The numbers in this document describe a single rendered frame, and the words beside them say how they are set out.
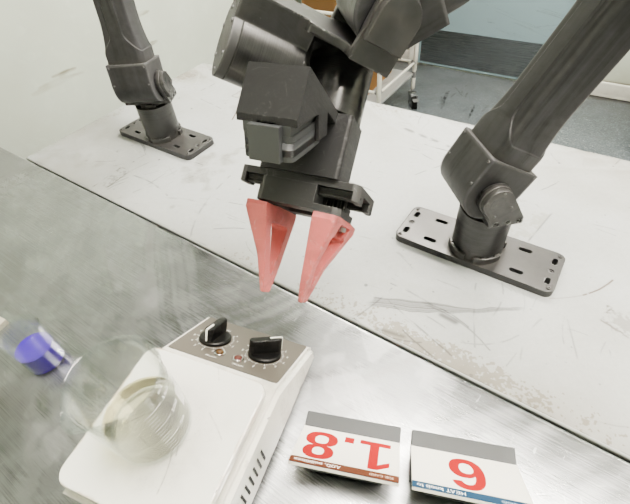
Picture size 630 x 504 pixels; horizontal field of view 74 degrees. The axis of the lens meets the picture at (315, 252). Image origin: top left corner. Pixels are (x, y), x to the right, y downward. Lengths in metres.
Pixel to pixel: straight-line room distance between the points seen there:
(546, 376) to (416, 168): 0.37
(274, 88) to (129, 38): 0.52
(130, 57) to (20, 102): 1.11
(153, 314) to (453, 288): 0.37
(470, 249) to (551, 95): 0.19
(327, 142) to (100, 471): 0.29
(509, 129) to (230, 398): 0.35
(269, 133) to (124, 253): 0.42
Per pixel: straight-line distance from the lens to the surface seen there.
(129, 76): 0.79
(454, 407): 0.46
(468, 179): 0.47
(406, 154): 0.75
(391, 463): 0.40
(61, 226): 0.76
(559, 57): 0.46
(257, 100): 0.28
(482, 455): 0.44
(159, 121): 0.84
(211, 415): 0.36
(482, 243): 0.54
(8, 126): 1.86
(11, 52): 1.83
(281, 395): 0.39
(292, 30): 0.35
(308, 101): 0.28
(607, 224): 0.69
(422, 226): 0.59
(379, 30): 0.33
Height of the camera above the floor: 1.31
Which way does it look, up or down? 46 degrees down
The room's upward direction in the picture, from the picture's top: 6 degrees counter-clockwise
